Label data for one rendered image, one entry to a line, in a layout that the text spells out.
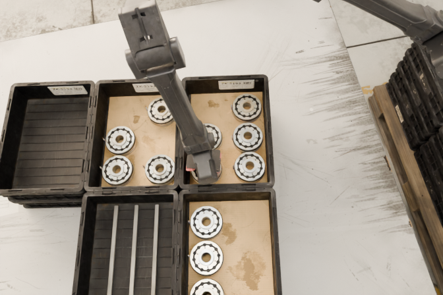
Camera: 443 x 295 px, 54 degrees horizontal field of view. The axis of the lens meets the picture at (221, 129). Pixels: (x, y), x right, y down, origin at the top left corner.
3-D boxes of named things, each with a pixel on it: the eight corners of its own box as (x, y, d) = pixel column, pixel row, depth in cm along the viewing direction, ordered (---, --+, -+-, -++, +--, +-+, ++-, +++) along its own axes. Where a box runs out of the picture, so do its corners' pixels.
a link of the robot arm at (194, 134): (175, 29, 87) (124, 42, 88) (178, 49, 84) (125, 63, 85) (215, 134, 124) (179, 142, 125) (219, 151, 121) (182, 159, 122)
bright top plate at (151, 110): (150, 96, 156) (149, 95, 155) (178, 98, 155) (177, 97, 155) (146, 122, 152) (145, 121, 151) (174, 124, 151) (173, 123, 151)
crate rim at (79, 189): (14, 85, 154) (10, 82, 152) (97, 83, 153) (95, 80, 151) (-7, 195, 139) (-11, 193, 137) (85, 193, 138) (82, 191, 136)
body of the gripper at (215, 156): (219, 171, 135) (219, 164, 128) (186, 169, 135) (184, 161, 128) (220, 151, 137) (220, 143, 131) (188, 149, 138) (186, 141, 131)
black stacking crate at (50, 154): (27, 98, 163) (12, 83, 153) (105, 95, 162) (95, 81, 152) (8, 202, 148) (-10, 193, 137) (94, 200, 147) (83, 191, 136)
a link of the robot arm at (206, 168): (211, 130, 119) (180, 137, 120) (219, 168, 115) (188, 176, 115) (217, 143, 130) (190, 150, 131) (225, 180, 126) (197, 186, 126)
